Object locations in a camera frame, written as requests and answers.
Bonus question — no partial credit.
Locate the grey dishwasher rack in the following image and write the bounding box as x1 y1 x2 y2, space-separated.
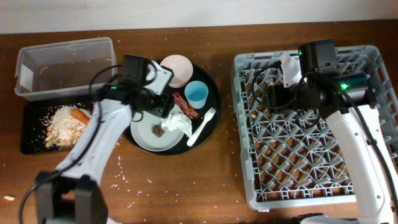
229 45 398 212

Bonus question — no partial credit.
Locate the peanut on table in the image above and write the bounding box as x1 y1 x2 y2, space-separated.
4 195 15 201

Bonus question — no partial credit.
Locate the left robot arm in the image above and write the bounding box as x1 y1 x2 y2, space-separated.
29 55 174 223

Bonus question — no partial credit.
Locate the red snack wrapper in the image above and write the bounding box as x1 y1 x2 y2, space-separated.
172 92 200 119

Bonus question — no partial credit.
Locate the rice and nutshell pile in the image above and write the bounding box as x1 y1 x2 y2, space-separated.
44 106 91 149

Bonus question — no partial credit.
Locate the black rectangular tray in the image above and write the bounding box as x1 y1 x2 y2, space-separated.
20 95 94 154

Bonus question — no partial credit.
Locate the light blue cup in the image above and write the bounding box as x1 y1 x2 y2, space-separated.
184 81 209 109

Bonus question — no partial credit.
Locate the clear plastic bin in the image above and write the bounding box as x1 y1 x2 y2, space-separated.
14 37 117 101

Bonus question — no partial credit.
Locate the orange carrot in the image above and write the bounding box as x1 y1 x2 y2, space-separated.
71 109 90 125

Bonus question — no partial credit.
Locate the pink bowl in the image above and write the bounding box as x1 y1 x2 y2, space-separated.
160 55 193 88

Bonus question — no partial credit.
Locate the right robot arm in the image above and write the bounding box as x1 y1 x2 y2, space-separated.
264 40 397 223

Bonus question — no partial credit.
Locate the brown food scrap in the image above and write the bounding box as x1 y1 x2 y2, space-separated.
152 124 164 138

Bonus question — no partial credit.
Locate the white plastic fork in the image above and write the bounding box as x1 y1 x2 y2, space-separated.
187 108 216 146

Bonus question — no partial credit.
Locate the round black tray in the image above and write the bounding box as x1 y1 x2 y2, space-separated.
123 65 221 156

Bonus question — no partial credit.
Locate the white plate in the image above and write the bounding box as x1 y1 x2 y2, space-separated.
130 105 185 152

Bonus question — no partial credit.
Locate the white tissue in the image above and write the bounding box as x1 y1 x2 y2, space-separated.
160 113 192 138

